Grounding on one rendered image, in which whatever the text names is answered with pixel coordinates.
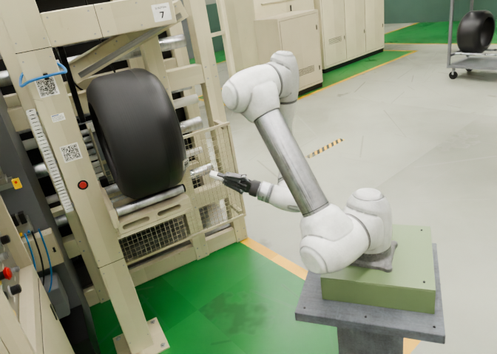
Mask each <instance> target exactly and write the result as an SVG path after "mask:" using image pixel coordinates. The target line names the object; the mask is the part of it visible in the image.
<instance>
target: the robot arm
mask: <svg viewBox="0 0 497 354"><path fill-rule="evenodd" d="M299 86H300V76H299V69H298V65H297V60H296V58H295V56H294V55H293V53H292V52H289V51H277V52H275V53H274V54H273V55H272V56H271V58H270V62H268V63H266V64H262V65H257V66H253V67H249V68H247V69H244V70H241V71H239V72H237V73H235V74H234V75H233V76H232V77H231V78H230V79H228V80H227V82H226V83H225V84H224V85H223V88H222V98H223V102H224V104H225V105H226V106H227V107H228V108H229V109H230V110H232V111H233V112H236V113H240V114H241V115H243V116H244V117H245V118H246V119H247V120H248V121H249V122H251V123H254V124H255V126H256V127H257V130H258V132H259V133H260V135H261V137H262V139H263V141H264V143H265V145H266V147H267V149H268V150H269V152H270V154H271V156H272V158H273V160H274V162H275V164H276V165H277V168H278V169H279V175H278V183H277V185H275V184H273V183H268V182H266V181H263V182H262V183H261V182H260V181H258V180H250V179H248V178H247V177H246V176H247V174H236V173H231V172H226V173H225V174H222V173H220V172H216V171H212V170H211V171H210V173H209V177H212V178H215V179H217V180H220V181H223V184H224V185H225V186H227V187H229V188H231V189H233V190H235V191H237V192H239V193H240V194H243V193H244V192H246V193H248V194H249V195H250V196H253V197H257V199H258V200H260V201H263V202H266V203H269V204H271V205H273V206H274V207H276V208H278V209H281V210H284V211H290V212H301V213H302V215H303V217H302V218H301V221H300V229H301V234H302V240H301V242H300V256H301V260H302V262H303V264H304V265H305V266H306V267H307V269H309V270H310V271H311V272H313V273H319V274H324V273H333V272H337V271H339V270H342V269H344V268H346V267H348V266H349V265H352V266H357V267H362V268H370V269H375V270H382V271H384V272H386V273H390V272H391V271H392V270H393V267H392V261H393V255H394V251H395V249H396V248H397V246H398V243H397V241H394V240H391V237H392V215H391V207H390V205H389V203H388V201H387V199H386V197H385V195H383V194H382V193H381V192H380V191H378V190H376V189H374V188H361V189H358V190H357V191H355V192H354V193H353V194H352V195H351V196H350V197H349V198H348V200H347V203H346V206H345V207H344V208H343V210H341V209H340V208H339V207H338V206H336V205H334V204H331V203H329V202H328V201H327V199H326V197H325V195H324V193H323V191H322V189H321V188H320V185H319V183H318V182H317V179H316V177H315V176H314V174H313V172H312V170H311V168H310V166H309V164H308V162H307V161H306V159H305V157H304V155H303V153H302V151H301V149H300V148H299V146H298V144H297V142H296V140H295V138H294V136H293V121H294V113H295V109H296V105H297V99H298V92H299Z"/></svg>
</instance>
